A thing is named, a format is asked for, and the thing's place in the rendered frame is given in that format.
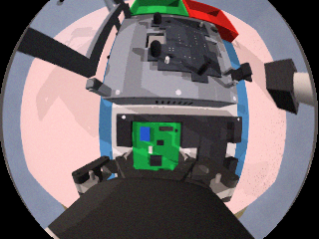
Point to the green box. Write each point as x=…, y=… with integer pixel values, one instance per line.
x=168, y=7

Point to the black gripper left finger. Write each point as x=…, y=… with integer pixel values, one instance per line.
x=102, y=168

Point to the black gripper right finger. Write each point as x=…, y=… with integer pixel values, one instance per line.
x=221, y=180

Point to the green circuit board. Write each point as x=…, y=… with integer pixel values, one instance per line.
x=156, y=145

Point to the red open tray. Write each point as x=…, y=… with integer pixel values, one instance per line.
x=212, y=15

